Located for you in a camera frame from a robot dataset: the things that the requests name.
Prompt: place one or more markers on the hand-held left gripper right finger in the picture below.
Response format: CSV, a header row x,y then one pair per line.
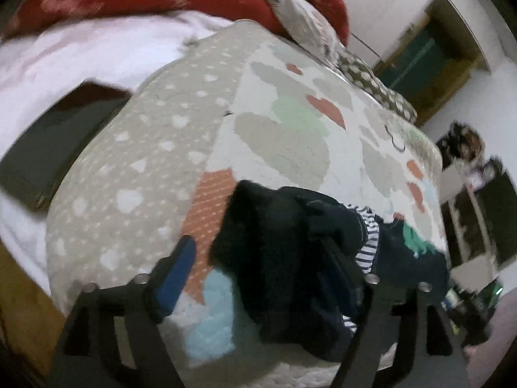
x,y
343,266

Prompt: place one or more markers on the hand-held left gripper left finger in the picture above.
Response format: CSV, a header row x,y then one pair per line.
x,y
177,268

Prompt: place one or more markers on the pile of dark socks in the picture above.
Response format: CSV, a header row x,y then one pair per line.
x,y
291,262

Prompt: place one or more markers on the striped navy white garment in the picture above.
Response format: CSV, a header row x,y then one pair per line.
x,y
369,246

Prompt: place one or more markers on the white shelf unit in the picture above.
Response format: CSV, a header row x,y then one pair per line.
x,y
474,214

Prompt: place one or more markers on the patterned heart print blanket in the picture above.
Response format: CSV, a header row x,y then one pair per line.
x,y
258,137

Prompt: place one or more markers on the black smartphone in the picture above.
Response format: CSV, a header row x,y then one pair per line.
x,y
60,145

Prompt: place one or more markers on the grey patterned pillow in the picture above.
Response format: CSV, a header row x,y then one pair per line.
x,y
343,52

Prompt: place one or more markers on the dark green door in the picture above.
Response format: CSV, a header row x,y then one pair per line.
x,y
424,64

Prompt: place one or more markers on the white bed sheet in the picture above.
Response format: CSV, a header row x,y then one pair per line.
x,y
72,72

